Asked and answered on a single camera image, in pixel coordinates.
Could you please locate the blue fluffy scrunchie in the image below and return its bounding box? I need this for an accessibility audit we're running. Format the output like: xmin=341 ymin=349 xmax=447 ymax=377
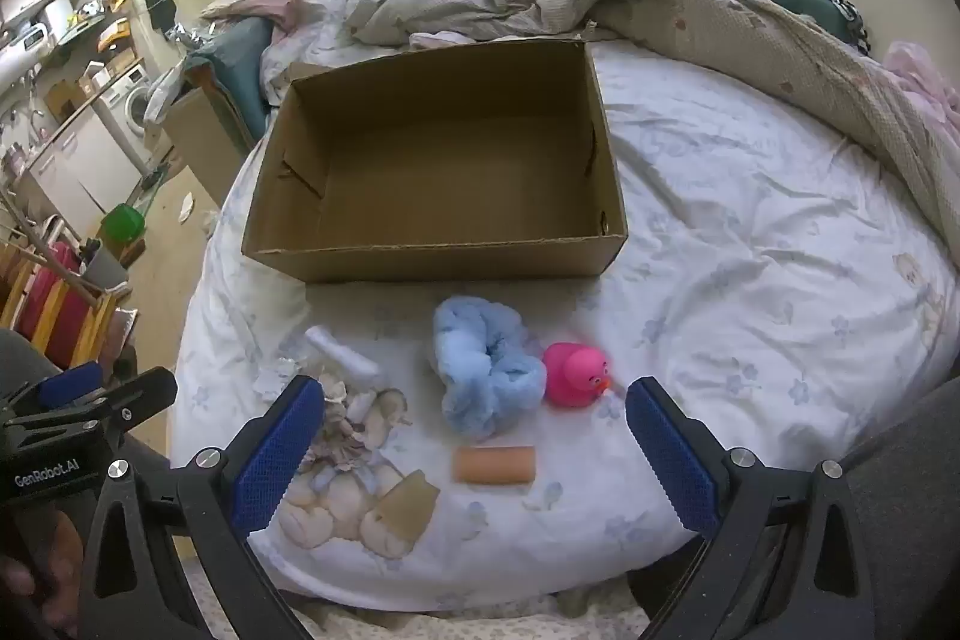
xmin=431 ymin=296 xmax=547 ymax=442

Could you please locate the pink crumpled blanket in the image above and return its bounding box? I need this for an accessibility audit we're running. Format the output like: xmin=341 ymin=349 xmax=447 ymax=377
xmin=883 ymin=40 xmax=960 ymax=125

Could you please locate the green bucket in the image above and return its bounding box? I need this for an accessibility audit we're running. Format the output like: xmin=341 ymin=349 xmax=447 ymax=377
xmin=100 ymin=203 xmax=148 ymax=245

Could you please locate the beige foam cylinder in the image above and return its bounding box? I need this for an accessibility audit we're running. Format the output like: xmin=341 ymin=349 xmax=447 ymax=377
xmin=452 ymin=445 xmax=536 ymax=485

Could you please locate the person's left hand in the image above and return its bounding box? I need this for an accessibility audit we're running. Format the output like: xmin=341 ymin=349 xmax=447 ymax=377
xmin=0 ymin=503 xmax=83 ymax=638

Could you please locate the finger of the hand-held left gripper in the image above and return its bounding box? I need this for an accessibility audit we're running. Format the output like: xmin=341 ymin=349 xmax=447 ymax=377
xmin=81 ymin=367 xmax=179 ymax=455
xmin=0 ymin=361 xmax=106 ymax=420

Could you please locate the white washing machine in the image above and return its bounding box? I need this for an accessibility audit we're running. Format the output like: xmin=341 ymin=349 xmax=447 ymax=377
xmin=100 ymin=62 xmax=156 ymax=173

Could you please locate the grey bin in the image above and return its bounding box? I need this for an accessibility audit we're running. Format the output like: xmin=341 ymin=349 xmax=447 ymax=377
xmin=79 ymin=238 xmax=131 ymax=290

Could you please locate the white cabinet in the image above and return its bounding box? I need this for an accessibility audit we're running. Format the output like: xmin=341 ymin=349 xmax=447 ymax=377
xmin=13 ymin=106 xmax=145 ymax=236

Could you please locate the wooden rack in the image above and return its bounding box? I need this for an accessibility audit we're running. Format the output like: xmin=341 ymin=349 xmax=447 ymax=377
xmin=0 ymin=188 xmax=122 ymax=372

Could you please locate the bedside cardboard box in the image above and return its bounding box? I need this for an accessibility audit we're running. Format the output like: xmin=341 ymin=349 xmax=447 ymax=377
xmin=164 ymin=88 xmax=254 ymax=208

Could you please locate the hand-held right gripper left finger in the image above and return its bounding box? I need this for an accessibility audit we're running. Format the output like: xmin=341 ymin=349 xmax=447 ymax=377
xmin=75 ymin=376 xmax=327 ymax=640

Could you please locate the brown cardboard box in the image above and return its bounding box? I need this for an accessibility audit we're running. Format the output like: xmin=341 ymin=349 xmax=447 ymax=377
xmin=241 ymin=38 xmax=629 ymax=285

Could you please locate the pale floral scrunchie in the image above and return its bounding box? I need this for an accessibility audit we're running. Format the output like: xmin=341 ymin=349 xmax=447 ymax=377
xmin=300 ymin=370 xmax=411 ymax=462

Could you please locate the tan cardboard piece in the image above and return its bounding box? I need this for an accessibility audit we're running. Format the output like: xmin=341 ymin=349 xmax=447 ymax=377
xmin=373 ymin=470 xmax=441 ymax=540

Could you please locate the teal pillow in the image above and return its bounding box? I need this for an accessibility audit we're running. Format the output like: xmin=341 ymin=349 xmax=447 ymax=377
xmin=186 ymin=16 xmax=275 ymax=140

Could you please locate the white floral bed sheet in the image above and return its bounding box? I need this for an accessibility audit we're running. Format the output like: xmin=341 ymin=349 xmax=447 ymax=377
xmin=172 ymin=0 xmax=960 ymax=612

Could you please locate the white rolled cloth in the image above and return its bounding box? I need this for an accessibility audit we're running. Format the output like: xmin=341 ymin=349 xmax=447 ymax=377
xmin=304 ymin=325 xmax=380 ymax=382

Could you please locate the beige checked quilt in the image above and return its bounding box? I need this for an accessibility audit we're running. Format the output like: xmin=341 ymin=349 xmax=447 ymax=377
xmin=351 ymin=0 xmax=960 ymax=251

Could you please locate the pink suitcase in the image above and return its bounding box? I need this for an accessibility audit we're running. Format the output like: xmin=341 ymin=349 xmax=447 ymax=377
xmin=16 ymin=240 xmax=92 ymax=350

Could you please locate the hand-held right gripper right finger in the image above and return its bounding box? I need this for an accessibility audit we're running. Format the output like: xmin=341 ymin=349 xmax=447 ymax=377
xmin=625 ymin=376 xmax=880 ymax=640

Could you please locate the pink rubber duck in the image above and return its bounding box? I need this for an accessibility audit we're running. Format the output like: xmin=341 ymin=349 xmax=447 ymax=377
xmin=541 ymin=341 xmax=610 ymax=406

